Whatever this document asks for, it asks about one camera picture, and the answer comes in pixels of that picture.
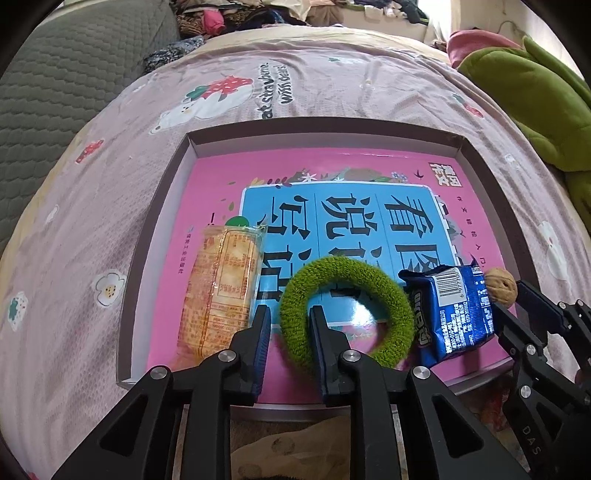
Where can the printed pink bedsheet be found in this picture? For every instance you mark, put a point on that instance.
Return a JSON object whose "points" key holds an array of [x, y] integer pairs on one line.
{"points": [[115, 152]]}

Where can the orange cracker packet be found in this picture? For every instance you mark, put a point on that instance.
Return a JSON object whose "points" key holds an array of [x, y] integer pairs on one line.
{"points": [[217, 290]]}

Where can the grey quilted headboard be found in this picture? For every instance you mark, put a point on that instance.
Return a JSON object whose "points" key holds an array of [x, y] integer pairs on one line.
{"points": [[55, 69]]}

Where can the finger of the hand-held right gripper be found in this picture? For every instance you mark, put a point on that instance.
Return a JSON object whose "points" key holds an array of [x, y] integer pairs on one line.
{"points": [[512, 330], [540, 297]]}

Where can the clothes heap on window seat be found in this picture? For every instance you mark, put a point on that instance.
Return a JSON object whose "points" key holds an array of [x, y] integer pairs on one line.
{"points": [[397, 9]]}

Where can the walnut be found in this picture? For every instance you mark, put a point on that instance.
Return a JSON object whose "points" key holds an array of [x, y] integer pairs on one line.
{"points": [[501, 288]]}

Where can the grey cardboard box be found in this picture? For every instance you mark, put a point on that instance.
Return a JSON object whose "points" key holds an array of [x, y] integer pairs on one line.
{"points": [[152, 277]]}

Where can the beige sheer scrunchie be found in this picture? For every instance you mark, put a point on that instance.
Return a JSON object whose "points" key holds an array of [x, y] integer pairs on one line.
{"points": [[286, 447]]}

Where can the green fuzzy scrunchie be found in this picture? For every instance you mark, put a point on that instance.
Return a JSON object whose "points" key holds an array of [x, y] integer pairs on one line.
{"points": [[300, 300]]}

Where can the pile of clothes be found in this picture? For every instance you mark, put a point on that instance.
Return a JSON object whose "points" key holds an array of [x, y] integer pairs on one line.
{"points": [[231, 16]]}

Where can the blue cookie packet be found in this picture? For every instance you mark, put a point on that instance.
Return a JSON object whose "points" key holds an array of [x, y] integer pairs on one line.
{"points": [[455, 314]]}

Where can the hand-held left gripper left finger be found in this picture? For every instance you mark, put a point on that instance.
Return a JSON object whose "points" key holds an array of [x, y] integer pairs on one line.
{"points": [[264, 350]]}

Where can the pink and blue book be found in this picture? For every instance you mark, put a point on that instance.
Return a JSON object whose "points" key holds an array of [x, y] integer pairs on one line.
{"points": [[323, 184]]}

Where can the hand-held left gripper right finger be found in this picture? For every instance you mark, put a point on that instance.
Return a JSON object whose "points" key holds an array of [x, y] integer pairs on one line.
{"points": [[321, 369]]}

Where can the pink pillow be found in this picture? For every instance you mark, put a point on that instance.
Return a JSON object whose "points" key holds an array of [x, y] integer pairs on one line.
{"points": [[475, 46]]}

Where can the dark patterned cloth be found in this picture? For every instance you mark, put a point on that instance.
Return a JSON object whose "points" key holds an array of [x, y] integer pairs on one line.
{"points": [[171, 53]]}

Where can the green fleece blanket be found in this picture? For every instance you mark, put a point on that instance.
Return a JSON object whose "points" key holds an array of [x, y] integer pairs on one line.
{"points": [[535, 101]]}

